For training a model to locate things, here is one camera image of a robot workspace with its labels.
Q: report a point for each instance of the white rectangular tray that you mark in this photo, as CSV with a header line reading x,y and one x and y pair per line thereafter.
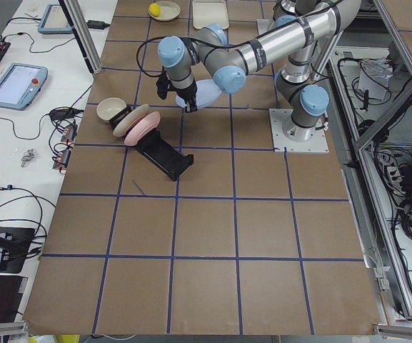
x,y
210,12

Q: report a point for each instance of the aluminium frame post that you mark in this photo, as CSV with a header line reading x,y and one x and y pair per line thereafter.
x,y
75,17

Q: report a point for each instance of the pink plate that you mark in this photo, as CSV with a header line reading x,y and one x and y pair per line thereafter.
x,y
142,128

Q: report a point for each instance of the near blue teach pendant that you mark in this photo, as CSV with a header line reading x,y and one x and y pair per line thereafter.
x,y
20,84

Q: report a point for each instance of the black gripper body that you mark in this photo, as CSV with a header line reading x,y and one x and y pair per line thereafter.
x,y
188,94

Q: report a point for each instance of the black power adapter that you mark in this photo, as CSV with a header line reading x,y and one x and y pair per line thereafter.
x,y
93,24

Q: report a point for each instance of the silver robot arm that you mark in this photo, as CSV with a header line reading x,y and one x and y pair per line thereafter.
x,y
284,7
290,37

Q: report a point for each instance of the yellow lemon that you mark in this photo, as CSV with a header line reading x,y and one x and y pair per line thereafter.
x,y
155,10

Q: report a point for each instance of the black dish rack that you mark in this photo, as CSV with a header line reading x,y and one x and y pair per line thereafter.
x,y
157,151

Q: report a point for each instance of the white oval bowl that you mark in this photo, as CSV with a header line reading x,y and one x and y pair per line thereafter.
x,y
169,10

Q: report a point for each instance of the far blue teach pendant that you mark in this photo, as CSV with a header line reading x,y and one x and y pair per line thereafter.
x,y
54,21

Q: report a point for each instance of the blue teach pendant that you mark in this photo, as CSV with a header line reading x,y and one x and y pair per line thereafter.
x,y
54,21
20,84

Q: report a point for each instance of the cream plate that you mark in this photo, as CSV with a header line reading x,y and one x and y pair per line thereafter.
x,y
130,120

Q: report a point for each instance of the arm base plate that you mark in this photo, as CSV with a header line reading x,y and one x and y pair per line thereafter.
x,y
266,25
287,137

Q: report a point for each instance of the small cream bowl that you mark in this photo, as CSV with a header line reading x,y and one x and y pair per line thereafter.
x,y
109,108

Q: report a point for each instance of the blue plate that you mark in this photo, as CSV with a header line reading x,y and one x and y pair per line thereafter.
x,y
207,93

